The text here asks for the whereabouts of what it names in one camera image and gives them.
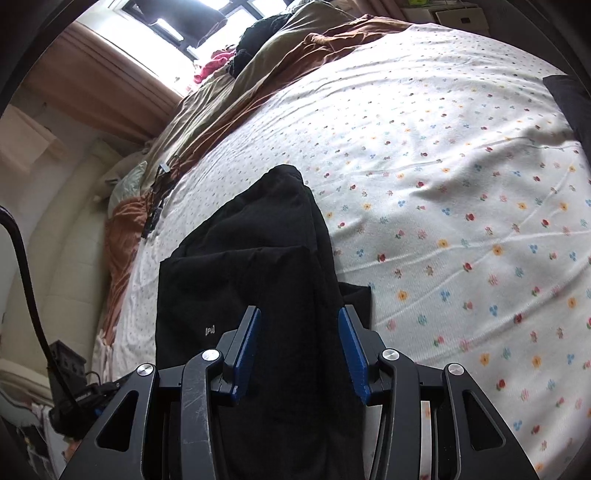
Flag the brown curtain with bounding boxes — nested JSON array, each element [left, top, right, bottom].
[[22, 21, 186, 145]]

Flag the pale green pillow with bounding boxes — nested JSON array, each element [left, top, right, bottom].
[[107, 161, 149, 219]]

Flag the beige hanging cloth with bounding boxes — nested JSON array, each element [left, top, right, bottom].
[[0, 104, 66, 163]]

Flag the dark grey cloth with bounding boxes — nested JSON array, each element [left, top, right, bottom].
[[542, 73, 591, 141]]

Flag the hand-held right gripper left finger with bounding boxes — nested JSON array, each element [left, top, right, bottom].
[[59, 305, 262, 480]]

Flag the brown and tan quilt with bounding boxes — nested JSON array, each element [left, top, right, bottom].
[[100, 2, 413, 348]]

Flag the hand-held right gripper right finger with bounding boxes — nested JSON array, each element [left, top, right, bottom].
[[338, 305, 541, 480]]

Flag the cream padded headboard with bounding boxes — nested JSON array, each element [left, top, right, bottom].
[[0, 137, 145, 403]]

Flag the pink cloth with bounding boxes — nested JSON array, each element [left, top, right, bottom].
[[192, 49, 237, 86]]

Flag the black jacket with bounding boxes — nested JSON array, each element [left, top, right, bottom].
[[154, 165, 373, 480]]

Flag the window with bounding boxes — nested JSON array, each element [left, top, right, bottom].
[[108, 0, 306, 62]]

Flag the white cabinet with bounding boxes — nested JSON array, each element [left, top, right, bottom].
[[433, 6, 491, 34]]

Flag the thick black cable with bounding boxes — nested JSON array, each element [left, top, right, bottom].
[[0, 204, 71, 412]]

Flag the pile of black clothes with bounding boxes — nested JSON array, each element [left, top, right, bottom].
[[228, 14, 291, 78]]

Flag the white floral bed sheet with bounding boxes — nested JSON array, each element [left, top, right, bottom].
[[91, 21, 591, 480]]

